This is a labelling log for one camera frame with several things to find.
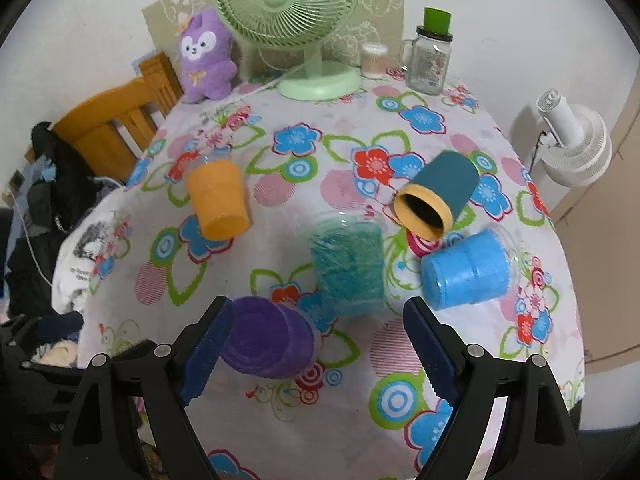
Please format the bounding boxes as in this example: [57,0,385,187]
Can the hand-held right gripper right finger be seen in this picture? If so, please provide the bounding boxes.
[402,296,586,480]

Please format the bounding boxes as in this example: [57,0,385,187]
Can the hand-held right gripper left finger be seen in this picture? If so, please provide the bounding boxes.
[54,296,236,480]

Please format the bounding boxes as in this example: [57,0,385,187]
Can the purple cup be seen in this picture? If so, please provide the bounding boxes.
[220,296,316,380]

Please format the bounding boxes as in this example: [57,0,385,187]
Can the light blue cup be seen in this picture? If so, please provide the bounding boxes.
[420,229,511,311]

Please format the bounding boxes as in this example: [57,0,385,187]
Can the teal fuzzy cup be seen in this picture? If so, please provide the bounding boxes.
[308,217,388,317]

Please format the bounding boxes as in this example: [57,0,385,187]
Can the orange cup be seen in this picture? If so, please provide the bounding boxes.
[186,160,251,240]

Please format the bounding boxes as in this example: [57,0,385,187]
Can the dark teal cup yellow inside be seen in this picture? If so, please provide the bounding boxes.
[392,151,481,240]

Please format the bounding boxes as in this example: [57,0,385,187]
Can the white printed shirt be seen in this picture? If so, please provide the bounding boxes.
[52,207,133,316]

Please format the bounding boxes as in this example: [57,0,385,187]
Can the pile of dark clothes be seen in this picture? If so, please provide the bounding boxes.
[0,121,126,321]

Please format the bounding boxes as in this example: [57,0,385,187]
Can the floral tablecloth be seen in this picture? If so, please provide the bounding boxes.
[80,72,586,480]

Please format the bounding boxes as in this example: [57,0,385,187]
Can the wooden chair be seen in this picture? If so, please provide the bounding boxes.
[25,51,185,186]

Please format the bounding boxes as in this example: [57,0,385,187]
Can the white round fan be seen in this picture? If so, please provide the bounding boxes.
[530,89,613,188]

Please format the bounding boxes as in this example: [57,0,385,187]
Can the purple plush toy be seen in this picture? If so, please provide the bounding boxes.
[177,10,238,105]

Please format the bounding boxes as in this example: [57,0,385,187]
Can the glass jar mug green lid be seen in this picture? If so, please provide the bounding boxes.
[398,7,454,95]

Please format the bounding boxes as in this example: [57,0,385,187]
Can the cotton swab container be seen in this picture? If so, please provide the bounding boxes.
[360,42,390,80]

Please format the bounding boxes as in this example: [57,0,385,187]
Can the thin white cable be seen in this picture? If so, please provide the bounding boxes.
[14,192,53,288]

